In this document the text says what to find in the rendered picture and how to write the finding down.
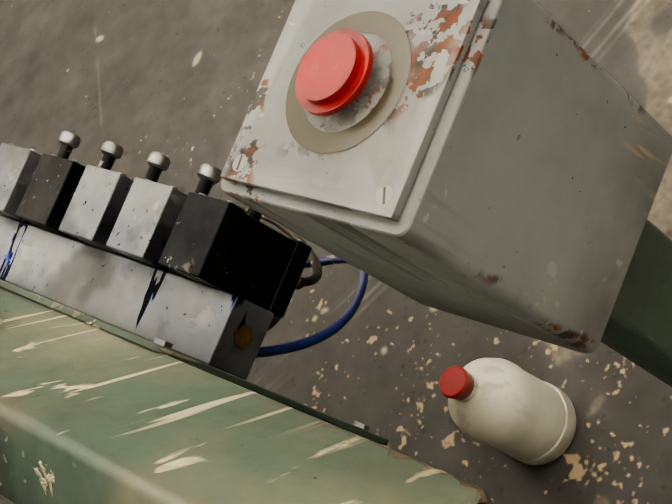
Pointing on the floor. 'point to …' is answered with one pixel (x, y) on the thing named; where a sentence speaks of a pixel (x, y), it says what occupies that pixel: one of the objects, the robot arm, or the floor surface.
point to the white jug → (509, 410)
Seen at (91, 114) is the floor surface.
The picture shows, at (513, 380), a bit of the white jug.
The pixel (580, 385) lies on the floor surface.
